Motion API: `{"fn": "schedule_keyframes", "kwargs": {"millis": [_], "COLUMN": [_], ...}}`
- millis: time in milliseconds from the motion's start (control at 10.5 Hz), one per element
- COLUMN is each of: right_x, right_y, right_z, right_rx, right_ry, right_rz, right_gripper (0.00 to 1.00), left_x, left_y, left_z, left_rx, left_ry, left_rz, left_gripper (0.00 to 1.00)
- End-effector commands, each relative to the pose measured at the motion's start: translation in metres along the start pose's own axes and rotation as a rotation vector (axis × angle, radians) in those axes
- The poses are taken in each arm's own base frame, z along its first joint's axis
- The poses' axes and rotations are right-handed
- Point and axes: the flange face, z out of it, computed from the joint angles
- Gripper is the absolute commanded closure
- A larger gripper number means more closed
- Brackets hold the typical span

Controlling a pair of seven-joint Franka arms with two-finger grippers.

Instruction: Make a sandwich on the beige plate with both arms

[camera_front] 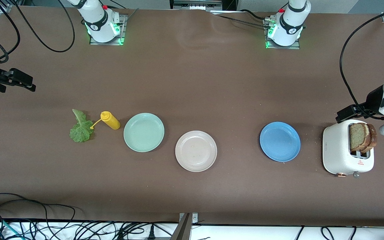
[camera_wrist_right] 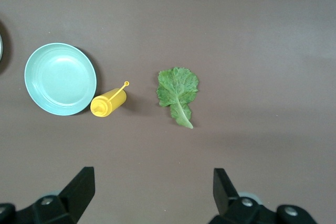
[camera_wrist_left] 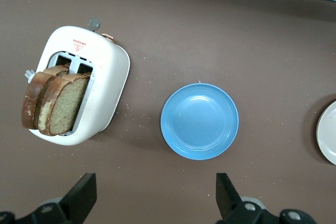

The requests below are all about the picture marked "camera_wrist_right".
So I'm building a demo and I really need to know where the mint green plate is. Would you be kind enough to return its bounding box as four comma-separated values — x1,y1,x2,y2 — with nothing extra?
24,42,97,116

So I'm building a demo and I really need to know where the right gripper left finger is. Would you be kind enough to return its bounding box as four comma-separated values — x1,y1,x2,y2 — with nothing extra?
0,166,96,224

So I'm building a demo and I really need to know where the green lettuce leaf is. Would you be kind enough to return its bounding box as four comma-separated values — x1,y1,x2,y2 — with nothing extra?
156,67,200,130

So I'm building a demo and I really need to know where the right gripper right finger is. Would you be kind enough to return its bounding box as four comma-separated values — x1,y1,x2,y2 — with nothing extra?
208,167,319,224

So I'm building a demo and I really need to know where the yellow squeeze bottle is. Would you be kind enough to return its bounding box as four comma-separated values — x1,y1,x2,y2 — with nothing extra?
90,81,130,118

